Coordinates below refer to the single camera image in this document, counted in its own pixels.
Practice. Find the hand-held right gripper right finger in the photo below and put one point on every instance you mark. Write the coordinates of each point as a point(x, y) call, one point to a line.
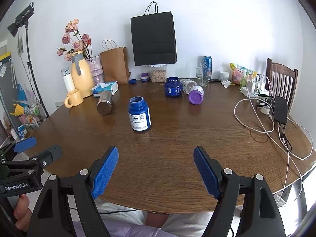
point(206, 174)

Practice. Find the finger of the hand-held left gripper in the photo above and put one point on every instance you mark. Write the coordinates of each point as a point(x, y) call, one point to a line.
point(50, 155)
point(24, 145)

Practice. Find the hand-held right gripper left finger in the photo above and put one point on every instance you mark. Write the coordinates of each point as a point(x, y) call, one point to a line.
point(105, 174)

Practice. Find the stainless steel cup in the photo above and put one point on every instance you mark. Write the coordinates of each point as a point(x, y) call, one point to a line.
point(105, 102)

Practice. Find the person's left hand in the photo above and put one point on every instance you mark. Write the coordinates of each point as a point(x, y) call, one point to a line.
point(21, 211)

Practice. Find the cluttered storage rack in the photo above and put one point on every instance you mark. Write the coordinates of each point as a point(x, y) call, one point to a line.
point(24, 118)

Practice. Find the person's white clothing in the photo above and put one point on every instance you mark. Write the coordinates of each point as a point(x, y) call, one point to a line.
point(121, 218)

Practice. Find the yellow mug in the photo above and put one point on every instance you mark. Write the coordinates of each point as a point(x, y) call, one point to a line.
point(74, 98)

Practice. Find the open blue plastic bottle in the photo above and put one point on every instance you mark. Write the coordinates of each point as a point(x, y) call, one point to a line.
point(139, 116)

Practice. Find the white thermos bottle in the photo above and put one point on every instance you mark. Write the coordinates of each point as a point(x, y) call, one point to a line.
point(68, 81)

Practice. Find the purple plastic bottle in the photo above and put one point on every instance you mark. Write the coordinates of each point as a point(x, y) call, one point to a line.
point(196, 95)

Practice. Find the yellow thermos jug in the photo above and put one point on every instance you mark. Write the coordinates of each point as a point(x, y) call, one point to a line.
point(82, 79)

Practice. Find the tissue box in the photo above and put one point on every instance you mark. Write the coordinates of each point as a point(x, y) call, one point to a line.
point(106, 88)

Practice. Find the small white adapter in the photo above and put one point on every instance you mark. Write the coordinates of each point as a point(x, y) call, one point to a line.
point(265, 110)

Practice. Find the white power strip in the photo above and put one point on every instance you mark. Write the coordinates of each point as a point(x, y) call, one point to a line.
point(249, 92)

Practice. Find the crumpled white tissue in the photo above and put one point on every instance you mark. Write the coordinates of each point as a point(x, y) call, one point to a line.
point(226, 84)

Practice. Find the blue jar with lid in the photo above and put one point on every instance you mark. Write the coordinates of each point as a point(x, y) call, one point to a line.
point(173, 87)

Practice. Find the clear plastic bottle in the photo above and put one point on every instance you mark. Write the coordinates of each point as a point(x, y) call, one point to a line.
point(187, 83)

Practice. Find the drinking glass with water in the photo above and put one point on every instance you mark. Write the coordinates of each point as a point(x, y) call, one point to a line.
point(202, 77)

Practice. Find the pink vase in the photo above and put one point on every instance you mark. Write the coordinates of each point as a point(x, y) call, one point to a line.
point(96, 69)

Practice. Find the black power bank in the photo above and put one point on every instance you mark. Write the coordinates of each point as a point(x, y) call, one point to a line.
point(281, 109)

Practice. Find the green spray bottle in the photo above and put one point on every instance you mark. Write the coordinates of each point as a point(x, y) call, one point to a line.
point(243, 81)

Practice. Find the small white jar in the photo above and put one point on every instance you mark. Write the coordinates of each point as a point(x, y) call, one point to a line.
point(224, 75)

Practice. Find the white charger plug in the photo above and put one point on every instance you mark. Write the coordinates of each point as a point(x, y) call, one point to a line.
point(251, 84)

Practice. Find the pink and yellow snack packet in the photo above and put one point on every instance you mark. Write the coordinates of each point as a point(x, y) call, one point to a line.
point(237, 75)

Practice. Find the small purple jar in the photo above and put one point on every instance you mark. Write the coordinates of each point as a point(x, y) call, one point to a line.
point(144, 77)

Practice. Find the brown paper bag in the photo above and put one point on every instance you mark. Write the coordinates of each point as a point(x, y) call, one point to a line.
point(114, 65)

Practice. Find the clear container with grain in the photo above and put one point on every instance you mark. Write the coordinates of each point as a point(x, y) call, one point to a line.
point(158, 75)

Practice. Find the blue drink can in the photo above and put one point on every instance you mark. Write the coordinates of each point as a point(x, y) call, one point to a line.
point(206, 63)

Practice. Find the dried pink flowers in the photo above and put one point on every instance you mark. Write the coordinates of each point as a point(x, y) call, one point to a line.
point(75, 40)

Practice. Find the wooden chair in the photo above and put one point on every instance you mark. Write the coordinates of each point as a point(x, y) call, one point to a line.
point(282, 79)

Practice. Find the black paper bag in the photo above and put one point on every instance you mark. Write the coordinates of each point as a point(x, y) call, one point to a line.
point(153, 39)

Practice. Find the camera on tripod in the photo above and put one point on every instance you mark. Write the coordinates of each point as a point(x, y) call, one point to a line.
point(22, 17)

